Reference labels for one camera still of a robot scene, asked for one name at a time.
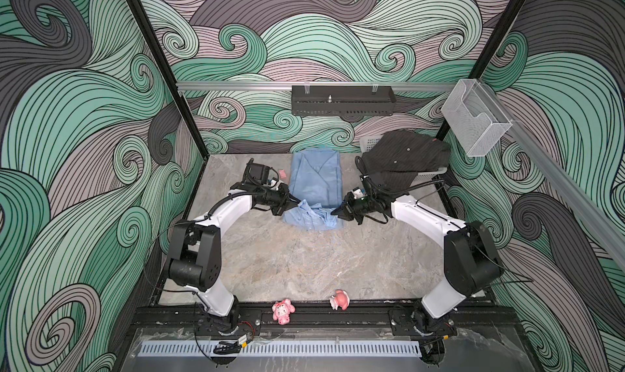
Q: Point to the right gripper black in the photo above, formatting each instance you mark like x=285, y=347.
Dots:
x=347, y=210

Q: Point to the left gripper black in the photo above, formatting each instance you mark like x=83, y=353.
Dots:
x=286, y=203

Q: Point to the light blue long sleeve shirt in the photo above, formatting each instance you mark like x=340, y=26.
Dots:
x=316, y=180

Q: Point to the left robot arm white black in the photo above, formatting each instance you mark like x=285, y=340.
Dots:
x=194, y=258

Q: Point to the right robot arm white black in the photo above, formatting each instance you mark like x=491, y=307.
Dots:
x=471, y=260

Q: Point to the dark grey striped shirt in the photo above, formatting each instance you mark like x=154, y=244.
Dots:
x=397, y=159

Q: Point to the pink white plush toy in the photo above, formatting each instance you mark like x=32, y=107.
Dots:
x=339, y=300

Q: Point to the pink plush pig toy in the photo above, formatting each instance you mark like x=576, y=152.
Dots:
x=282, y=311

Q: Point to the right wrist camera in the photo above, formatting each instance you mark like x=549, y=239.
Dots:
x=358, y=193

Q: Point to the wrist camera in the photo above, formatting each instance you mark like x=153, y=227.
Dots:
x=358, y=193
x=260, y=175

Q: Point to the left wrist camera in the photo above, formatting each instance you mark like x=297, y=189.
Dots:
x=260, y=175

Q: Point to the white slotted cable duct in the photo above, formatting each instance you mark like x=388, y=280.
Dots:
x=285, y=348

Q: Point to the horizontal aluminium rail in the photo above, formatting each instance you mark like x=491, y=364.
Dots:
x=247, y=85

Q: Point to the clear plastic wall bin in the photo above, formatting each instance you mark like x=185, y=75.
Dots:
x=476, y=116

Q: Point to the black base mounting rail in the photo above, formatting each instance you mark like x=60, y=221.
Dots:
x=399, y=317

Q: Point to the right black frame post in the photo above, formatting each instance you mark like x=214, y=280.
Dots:
x=500, y=62

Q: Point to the black frame post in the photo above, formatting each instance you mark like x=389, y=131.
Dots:
x=500, y=62
x=141, y=18

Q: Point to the right side aluminium rail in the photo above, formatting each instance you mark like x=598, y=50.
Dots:
x=576, y=141

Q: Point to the left black frame post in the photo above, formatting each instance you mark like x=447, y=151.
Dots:
x=141, y=18

